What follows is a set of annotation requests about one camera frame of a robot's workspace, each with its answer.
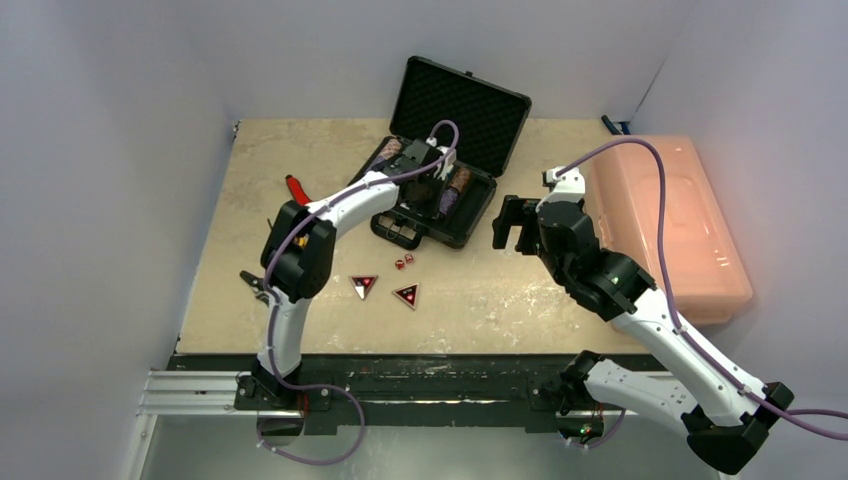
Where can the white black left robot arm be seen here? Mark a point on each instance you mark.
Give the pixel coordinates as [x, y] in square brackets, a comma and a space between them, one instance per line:
[299, 252]

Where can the blue object behind bin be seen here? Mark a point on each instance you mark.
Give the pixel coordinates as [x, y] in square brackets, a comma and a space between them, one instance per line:
[615, 127]

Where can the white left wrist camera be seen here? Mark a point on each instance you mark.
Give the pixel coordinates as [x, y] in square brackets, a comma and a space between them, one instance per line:
[444, 162]

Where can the black aluminium mounting rail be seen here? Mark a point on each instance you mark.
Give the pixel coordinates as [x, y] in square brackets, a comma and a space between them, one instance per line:
[455, 390]

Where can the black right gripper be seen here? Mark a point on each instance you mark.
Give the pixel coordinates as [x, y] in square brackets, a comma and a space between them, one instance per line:
[525, 221]

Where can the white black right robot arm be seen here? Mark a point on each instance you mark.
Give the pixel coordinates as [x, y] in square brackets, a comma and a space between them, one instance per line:
[723, 413]

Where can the grey purple poker chip stack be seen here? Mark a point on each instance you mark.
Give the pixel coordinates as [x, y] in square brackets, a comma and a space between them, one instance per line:
[447, 200]

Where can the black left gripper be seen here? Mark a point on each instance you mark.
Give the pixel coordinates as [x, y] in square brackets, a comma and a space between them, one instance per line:
[430, 210]

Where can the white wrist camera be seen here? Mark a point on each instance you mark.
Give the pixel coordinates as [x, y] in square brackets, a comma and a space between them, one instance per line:
[444, 162]
[564, 184]

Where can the black poker set case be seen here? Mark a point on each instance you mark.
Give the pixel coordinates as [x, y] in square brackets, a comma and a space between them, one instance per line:
[490, 119]

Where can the orange purple poker chip stack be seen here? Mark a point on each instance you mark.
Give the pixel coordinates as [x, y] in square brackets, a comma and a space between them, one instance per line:
[391, 148]

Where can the red black utility knife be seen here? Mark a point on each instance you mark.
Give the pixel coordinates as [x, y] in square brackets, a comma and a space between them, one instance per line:
[296, 190]

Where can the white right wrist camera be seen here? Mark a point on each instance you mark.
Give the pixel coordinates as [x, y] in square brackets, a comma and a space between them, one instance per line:
[564, 184]

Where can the triangular dealer button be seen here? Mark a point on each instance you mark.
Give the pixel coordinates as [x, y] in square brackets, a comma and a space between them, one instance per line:
[408, 295]
[363, 284]

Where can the black pliers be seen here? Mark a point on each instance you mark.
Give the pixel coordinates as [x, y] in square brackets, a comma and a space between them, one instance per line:
[255, 284]

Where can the translucent pink storage bin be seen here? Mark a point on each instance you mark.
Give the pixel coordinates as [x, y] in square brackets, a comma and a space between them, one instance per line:
[673, 220]

